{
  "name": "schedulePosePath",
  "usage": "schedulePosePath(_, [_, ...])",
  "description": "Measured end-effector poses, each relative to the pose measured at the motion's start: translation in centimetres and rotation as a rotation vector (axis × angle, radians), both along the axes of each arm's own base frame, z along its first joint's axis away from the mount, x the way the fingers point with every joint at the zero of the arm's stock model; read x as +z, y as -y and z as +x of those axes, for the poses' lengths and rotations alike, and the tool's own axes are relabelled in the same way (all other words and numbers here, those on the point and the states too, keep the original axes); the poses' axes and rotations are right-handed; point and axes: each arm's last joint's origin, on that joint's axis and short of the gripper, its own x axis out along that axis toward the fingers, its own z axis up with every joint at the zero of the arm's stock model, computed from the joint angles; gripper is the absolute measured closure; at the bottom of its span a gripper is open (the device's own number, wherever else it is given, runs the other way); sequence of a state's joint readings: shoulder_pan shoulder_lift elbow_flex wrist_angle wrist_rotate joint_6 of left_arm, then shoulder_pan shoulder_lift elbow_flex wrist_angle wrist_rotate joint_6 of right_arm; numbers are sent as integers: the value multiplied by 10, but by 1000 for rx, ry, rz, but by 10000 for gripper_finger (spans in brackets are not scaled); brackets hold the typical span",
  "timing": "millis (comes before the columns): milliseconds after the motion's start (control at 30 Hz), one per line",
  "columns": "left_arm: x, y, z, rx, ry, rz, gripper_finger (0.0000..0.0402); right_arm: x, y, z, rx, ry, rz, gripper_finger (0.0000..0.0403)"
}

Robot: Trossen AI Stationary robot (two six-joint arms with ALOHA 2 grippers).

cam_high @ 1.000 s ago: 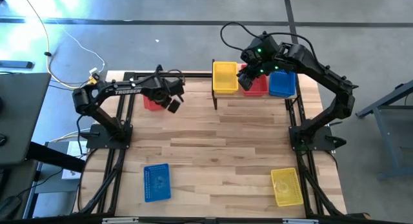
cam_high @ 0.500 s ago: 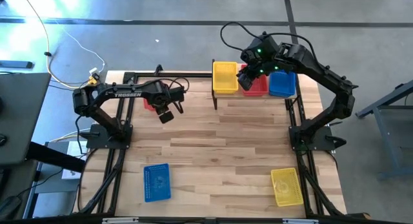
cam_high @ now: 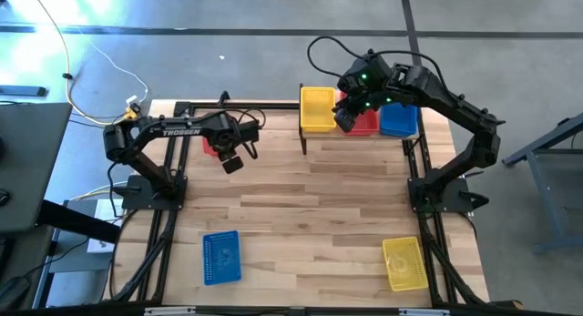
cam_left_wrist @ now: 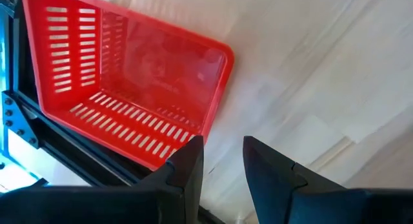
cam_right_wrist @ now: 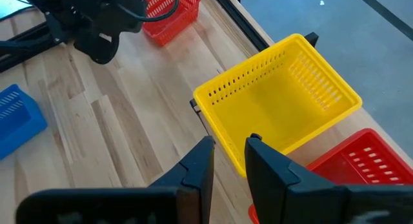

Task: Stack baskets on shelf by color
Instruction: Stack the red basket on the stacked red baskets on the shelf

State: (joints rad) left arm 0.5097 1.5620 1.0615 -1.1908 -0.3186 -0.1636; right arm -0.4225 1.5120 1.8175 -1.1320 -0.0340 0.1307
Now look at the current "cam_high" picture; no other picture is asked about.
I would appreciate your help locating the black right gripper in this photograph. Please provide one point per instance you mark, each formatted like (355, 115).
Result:
(364, 103)

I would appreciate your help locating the yellow plastic slotted basket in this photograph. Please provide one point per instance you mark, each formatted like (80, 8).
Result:
(318, 111)
(405, 263)

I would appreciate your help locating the black flat device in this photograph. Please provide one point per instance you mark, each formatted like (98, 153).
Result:
(23, 90)

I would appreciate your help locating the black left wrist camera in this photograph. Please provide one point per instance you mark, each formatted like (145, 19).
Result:
(233, 165)

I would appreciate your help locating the grey metal cart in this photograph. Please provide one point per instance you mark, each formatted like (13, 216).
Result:
(546, 188)

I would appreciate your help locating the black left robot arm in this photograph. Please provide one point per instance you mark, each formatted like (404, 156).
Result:
(182, 131)

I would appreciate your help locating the white paper box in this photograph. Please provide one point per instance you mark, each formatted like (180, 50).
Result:
(107, 211)

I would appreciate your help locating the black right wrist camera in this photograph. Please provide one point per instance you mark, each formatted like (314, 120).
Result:
(344, 121)

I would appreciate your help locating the blue plastic slotted basket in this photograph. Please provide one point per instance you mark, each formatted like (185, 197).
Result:
(221, 257)
(398, 120)

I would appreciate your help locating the black-framed small shelf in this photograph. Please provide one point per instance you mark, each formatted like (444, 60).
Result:
(355, 137)

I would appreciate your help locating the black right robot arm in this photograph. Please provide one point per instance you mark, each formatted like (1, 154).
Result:
(455, 109)

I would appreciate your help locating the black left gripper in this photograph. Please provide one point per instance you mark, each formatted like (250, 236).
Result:
(226, 145)

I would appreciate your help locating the black metal rig frame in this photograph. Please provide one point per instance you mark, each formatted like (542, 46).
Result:
(273, 106)

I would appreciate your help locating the red plastic slotted basket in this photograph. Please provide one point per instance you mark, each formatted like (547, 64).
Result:
(368, 125)
(207, 147)

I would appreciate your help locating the white power adapter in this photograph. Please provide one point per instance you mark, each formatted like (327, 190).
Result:
(132, 99)

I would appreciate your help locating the dark grey desk panel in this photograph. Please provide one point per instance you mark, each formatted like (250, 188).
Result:
(32, 166)

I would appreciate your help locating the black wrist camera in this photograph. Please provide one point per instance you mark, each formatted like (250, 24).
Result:
(233, 165)
(344, 121)

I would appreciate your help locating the silver aluminium bar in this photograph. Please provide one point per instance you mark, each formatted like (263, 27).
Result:
(169, 311)
(423, 312)

